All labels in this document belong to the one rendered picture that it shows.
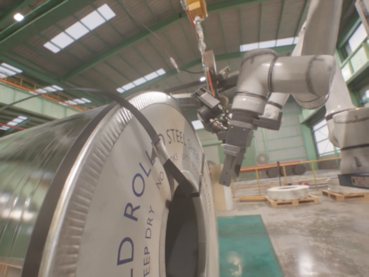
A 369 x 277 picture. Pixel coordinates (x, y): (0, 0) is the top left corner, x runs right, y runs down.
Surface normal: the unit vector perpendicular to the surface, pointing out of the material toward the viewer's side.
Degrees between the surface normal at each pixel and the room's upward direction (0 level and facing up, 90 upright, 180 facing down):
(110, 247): 90
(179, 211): 109
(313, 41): 86
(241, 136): 97
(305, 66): 89
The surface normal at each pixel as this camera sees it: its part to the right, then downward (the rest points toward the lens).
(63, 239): 0.93, -0.16
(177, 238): -0.34, -0.38
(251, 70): -0.66, -0.07
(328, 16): -0.28, 0.02
